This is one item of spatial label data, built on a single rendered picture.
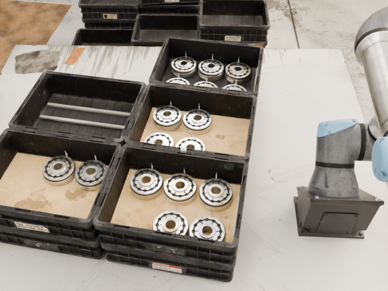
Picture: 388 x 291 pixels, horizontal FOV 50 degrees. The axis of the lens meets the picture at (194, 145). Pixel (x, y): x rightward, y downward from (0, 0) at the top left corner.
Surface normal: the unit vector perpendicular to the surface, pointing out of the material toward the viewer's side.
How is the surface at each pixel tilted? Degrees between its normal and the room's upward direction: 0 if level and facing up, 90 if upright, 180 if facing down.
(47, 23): 1
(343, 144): 46
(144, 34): 0
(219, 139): 0
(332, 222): 90
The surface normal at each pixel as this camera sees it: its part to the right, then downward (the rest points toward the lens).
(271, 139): 0.00, -0.66
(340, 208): -0.05, 0.75
